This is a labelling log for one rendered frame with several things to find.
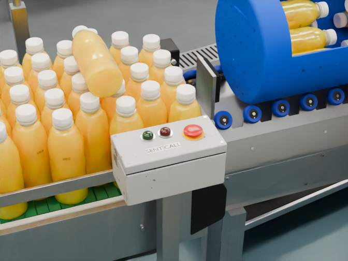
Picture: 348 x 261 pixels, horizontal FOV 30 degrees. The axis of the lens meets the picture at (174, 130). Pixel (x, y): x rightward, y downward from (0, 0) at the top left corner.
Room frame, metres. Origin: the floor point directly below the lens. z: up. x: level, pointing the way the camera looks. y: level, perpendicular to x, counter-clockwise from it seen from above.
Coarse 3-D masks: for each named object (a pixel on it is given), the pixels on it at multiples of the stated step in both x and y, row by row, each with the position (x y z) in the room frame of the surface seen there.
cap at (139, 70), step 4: (136, 64) 1.20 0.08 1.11; (140, 64) 1.20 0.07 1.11; (144, 64) 1.20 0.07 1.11; (132, 68) 1.19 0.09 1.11; (136, 68) 1.19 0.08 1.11; (140, 68) 1.19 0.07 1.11; (144, 68) 1.19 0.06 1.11; (148, 68) 1.19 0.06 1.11; (132, 72) 1.18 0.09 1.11; (136, 72) 1.17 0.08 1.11; (140, 72) 1.17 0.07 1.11; (144, 72) 1.18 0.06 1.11; (148, 72) 1.19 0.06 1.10; (132, 76) 1.18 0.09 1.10; (136, 76) 1.17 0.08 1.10; (140, 76) 1.17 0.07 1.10; (144, 76) 1.18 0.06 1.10
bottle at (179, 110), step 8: (176, 96) 1.11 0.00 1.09; (176, 104) 1.10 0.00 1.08; (184, 104) 1.09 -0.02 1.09; (192, 104) 1.10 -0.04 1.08; (176, 112) 1.09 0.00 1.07; (184, 112) 1.08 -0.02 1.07; (192, 112) 1.09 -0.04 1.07; (200, 112) 1.10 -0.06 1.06; (168, 120) 1.10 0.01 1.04; (176, 120) 1.08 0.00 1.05
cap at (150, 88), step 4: (144, 84) 1.13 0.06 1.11; (148, 84) 1.13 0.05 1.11; (152, 84) 1.13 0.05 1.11; (156, 84) 1.13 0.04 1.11; (144, 88) 1.11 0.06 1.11; (148, 88) 1.11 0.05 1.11; (152, 88) 1.11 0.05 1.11; (156, 88) 1.11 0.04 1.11; (144, 92) 1.11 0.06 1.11; (148, 92) 1.10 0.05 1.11; (152, 92) 1.10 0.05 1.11; (156, 92) 1.11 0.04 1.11; (148, 96) 1.11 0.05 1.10; (152, 96) 1.11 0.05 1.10
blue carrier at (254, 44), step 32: (224, 0) 1.41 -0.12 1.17; (256, 0) 1.29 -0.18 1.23; (320, 0) 1.56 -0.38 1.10; (224, 32) 1.40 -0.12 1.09; (256, 32) 1.25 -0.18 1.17; (288, 32) 1.24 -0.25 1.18; (224, 64) 1.39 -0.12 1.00; (256, 64) 1.24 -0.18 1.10; (288, 64) 1.22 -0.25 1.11; (320, 64) 1.25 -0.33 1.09; (256, 96) 1.22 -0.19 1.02
